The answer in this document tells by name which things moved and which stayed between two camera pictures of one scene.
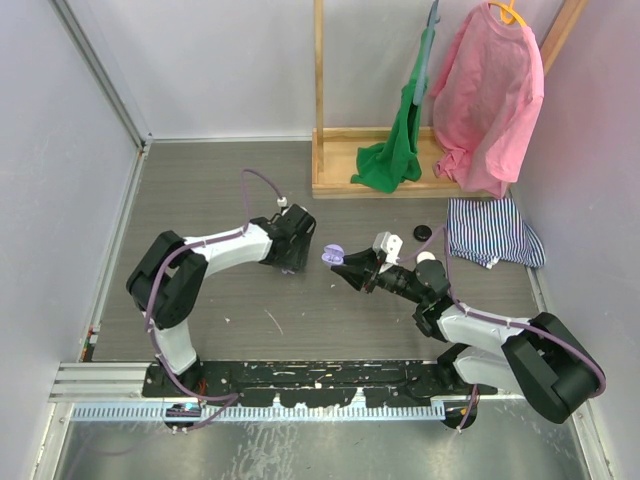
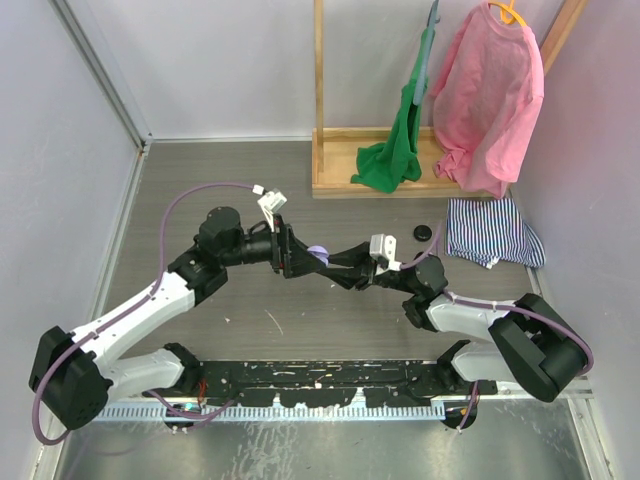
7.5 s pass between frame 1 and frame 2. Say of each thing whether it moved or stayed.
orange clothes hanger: stayed
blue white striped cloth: stayed
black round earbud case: stayed
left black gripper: moved
